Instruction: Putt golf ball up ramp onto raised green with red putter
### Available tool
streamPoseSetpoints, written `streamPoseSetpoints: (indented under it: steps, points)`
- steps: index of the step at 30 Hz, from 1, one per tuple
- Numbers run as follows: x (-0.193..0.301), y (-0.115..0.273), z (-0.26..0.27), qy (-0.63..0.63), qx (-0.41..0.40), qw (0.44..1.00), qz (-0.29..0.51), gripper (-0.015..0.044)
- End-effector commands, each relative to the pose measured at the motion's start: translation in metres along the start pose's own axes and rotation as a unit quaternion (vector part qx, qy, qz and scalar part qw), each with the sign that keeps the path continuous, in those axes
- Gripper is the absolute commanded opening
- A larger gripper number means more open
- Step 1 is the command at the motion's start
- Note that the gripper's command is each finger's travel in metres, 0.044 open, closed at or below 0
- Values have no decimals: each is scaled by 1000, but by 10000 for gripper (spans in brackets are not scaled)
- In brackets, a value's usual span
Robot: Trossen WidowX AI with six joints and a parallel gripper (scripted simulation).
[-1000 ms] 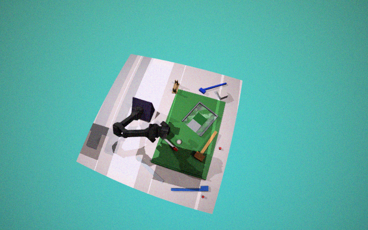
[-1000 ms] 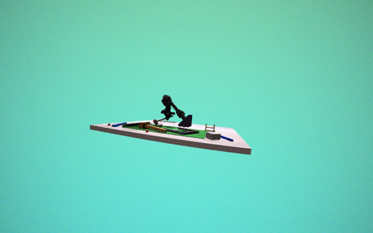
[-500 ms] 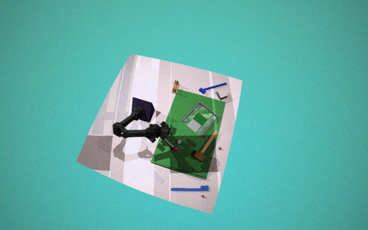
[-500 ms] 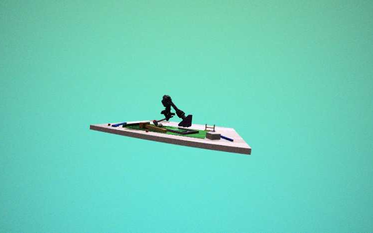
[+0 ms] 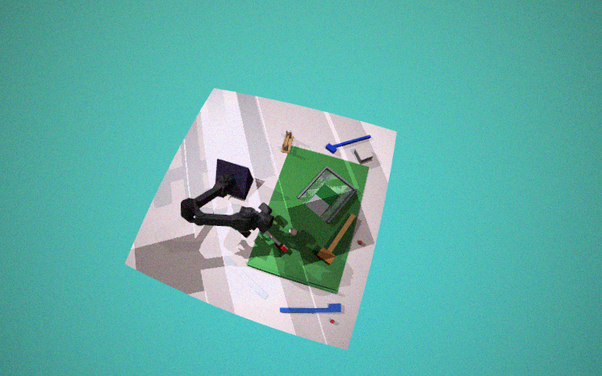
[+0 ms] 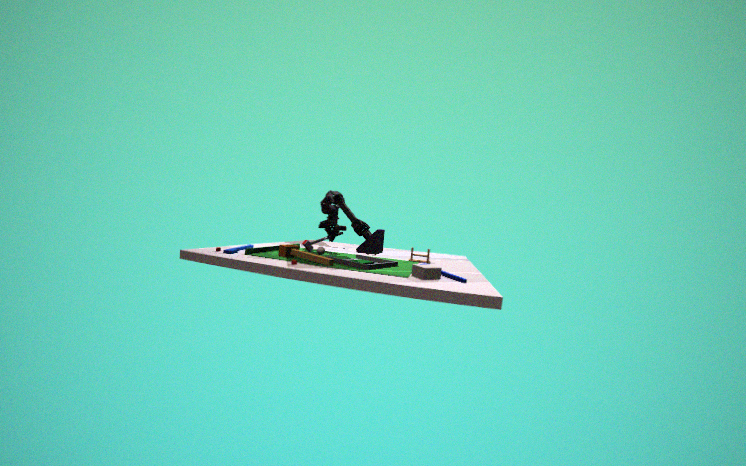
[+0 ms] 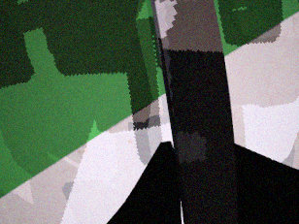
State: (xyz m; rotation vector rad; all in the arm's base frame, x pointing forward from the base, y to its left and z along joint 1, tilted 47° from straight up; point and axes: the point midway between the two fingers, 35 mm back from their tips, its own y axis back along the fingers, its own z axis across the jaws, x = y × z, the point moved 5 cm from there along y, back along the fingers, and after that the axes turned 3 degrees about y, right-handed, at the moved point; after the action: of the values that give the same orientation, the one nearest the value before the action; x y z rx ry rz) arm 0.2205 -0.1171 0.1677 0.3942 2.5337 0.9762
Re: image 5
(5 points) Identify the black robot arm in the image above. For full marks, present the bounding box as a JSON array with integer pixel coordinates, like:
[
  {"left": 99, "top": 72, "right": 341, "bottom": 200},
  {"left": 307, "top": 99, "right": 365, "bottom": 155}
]
[{"left": 181, "top": 173, "right": 274, "bottom": 233}]

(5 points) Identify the orange wooden mallet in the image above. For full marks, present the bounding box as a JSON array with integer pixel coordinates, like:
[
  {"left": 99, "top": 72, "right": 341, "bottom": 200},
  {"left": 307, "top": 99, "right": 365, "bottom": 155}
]
[{"left": 317, "top": 214, "right": 356, "bottom": 265}]

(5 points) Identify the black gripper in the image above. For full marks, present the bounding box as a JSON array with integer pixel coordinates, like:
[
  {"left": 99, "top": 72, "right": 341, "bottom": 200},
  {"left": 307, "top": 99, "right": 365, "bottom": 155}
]
[{"left": 238, "top": 203, "right": 272, "bottom": 238}]

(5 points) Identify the green putting mat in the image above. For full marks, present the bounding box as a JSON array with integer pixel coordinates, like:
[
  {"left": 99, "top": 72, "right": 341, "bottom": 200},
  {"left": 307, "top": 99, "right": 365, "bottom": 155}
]
[{"left": 248, "top": 145, "right": 369, "bottom": 294}]

